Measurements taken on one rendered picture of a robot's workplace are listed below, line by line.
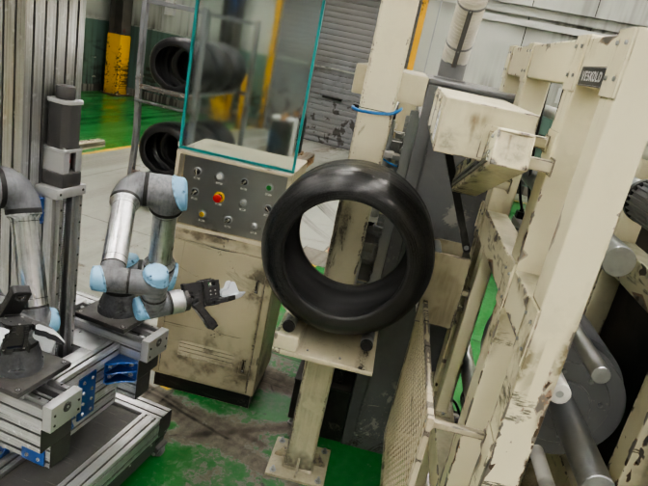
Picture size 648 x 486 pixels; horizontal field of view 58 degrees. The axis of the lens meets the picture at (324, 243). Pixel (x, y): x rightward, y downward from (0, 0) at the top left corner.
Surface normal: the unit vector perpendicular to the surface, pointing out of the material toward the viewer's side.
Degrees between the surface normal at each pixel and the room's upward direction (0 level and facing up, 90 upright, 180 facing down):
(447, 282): 90
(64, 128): 90
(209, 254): 90
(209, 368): 90
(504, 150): 72
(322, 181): 49
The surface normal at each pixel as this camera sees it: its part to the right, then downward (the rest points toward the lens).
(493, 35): -0.32, 0.25
